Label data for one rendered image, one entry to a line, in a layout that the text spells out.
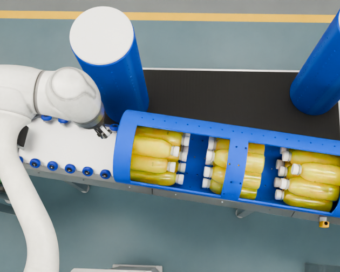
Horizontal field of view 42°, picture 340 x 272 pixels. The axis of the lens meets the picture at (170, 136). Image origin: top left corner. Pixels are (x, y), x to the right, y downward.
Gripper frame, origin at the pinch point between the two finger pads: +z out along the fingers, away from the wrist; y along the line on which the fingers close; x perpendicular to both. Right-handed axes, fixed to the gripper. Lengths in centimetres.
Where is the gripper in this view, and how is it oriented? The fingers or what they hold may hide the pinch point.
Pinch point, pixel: (102, 131)
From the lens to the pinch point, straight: 132.5
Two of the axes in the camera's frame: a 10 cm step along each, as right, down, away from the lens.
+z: 0.3, 2.4, 9.7
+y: -7.1, -6.8, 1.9
